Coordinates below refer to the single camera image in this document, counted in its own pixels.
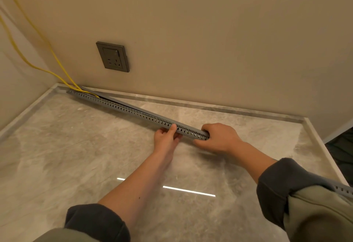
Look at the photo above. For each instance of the person's left hand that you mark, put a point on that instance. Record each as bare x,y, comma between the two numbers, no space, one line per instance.
164,145

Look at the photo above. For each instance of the person's right hand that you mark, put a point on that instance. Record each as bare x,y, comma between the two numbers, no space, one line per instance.
220,140

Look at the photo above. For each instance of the person's left thumb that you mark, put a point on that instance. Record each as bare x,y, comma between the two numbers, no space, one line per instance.
178,137

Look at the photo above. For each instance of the person's right thumb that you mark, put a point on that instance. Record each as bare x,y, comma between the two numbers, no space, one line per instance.
201,144

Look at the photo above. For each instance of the person's right forearm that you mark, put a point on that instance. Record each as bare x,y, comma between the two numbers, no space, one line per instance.
253,159

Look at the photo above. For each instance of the person's left forearm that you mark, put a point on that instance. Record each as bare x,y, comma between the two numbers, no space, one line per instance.
140,186

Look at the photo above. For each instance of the olive sweatshirt with dark cuffs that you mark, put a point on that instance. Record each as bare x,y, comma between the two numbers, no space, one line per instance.
317,214

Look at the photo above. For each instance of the gray flat duct cover strip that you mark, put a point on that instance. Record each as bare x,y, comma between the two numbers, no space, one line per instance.
115,100

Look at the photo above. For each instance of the dark gray wall socket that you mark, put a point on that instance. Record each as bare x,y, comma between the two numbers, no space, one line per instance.
113,56

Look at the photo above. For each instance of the short gray slotted duct piece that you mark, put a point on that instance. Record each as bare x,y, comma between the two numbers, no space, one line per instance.
343,189

